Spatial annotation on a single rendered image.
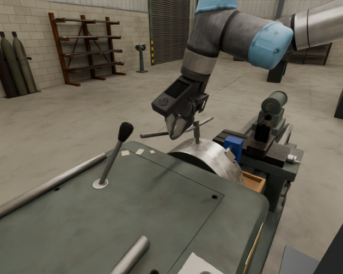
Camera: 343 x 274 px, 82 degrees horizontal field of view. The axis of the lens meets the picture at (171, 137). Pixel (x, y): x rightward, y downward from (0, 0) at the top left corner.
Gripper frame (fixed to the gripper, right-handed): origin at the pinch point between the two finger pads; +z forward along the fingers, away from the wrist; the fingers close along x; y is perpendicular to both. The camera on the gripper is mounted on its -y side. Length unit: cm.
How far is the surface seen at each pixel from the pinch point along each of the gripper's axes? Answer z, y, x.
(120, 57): 277, 566, 664
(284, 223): 115, 125, -75
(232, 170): 8.6, 13.5, -18.3
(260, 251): 66, 41, -51
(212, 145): 6.2, 15.9, -8.2
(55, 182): 8.3, -28.3, 11.4
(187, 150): 7.7, 7.8, -2.9
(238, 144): 18, 45, -12
